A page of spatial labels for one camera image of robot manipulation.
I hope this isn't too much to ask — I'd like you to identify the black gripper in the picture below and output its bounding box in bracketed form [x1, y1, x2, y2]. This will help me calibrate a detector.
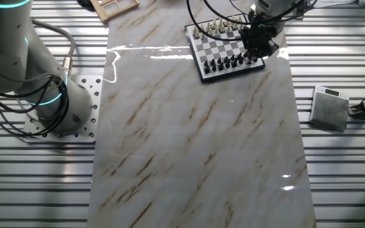
[240, 17, 280, 60]

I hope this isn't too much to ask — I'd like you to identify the black white chessboard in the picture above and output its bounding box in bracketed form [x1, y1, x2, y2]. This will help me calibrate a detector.
[184, 14, 266, 84]

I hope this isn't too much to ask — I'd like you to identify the silver digital scale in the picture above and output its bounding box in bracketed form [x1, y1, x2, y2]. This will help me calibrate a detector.
[309, 84, 350, 132]

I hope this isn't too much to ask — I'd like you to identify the wooden window frame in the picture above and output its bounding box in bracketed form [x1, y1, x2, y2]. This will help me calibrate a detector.
[89, 0, 141, 23]

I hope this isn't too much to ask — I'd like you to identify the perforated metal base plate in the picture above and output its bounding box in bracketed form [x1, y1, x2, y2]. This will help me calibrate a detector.
[22, 75, 103, 143]

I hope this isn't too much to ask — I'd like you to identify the grey cable conduit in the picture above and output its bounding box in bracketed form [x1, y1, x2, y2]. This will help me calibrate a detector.
[30, 18, 77, 79]

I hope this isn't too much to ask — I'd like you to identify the black base cable bundle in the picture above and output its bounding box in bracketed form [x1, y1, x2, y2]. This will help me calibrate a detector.
[0, 71, 71, 139]

